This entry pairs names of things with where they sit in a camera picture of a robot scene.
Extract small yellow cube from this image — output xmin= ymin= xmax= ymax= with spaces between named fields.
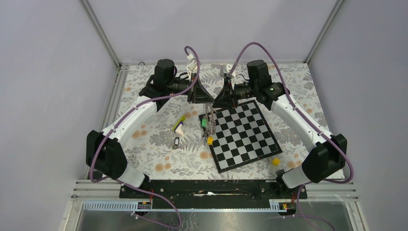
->
xmin=271 ymin=158 xmax=281 ymax=166

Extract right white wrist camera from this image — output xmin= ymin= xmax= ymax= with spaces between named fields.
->
xmin=220 ymin=64 xmax=236 ymax=88

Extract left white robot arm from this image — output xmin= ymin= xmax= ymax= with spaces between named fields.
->
xmin=86 ymin=58 xmax=201 ymax=198

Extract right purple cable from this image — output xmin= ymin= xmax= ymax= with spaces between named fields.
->
xmin=228 ymin=42 xmax=355 ymax=231

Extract white slotted cable duct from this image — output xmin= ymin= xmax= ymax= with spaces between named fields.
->
xmin=82 ymin=200 xmax=288 ymax=213

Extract yellow key tag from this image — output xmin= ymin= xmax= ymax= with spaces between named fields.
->
xmin=206 ymin=137 xmax=213 ymax=146

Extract black white chessboard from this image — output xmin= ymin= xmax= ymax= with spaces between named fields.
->
xmin=204 ymin=100 xmax=282 ymax=173

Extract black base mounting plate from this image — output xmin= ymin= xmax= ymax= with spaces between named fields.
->
xmin=119 ymin=180 xmax=307 ymax=208

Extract green purple white toy bricks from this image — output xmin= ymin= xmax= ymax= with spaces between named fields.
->
xmin=173 ymin=115 xmax=186 ymax=136

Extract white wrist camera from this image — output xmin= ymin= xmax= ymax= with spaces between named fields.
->
xmin=220 ymin=64 xmax=236 ymax=88
xmin=186 ymin=53 xmax=197 ymax=81

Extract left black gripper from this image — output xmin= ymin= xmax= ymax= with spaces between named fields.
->
xmin=167 ymin=73 xmax=215 ymax=104

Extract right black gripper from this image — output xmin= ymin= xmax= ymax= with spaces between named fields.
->
xmin=212 ymin=78 xmax=258 ymax=110

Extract purple cable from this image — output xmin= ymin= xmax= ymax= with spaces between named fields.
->
xmin=89 ymin=46 xmax=202 ymax=228
xmin=228 ymin=42 xmax=355 ymax=231

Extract floral patterned table mat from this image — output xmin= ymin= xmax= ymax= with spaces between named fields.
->
xmin=116 ymin=64 xmax=330 ymax=180

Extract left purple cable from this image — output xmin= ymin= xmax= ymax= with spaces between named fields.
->
xmin=89 ymin=46 xmax=202 ymax=228

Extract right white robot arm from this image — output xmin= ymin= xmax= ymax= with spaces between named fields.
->
xmin=213 ymin=60 xmax=348 ymax=198

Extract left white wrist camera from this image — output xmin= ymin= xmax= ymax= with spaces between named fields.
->
xmin=186 ymin=53 xmax=197 ymax=81

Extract metal keyring disc with rings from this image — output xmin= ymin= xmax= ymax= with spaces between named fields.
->
xmin=202 ymin=103 xmax=216 ymax=139

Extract black key tag with key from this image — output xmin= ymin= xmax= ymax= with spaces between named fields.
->
xmin=172 ymin=137 xmax=180 ymax=150

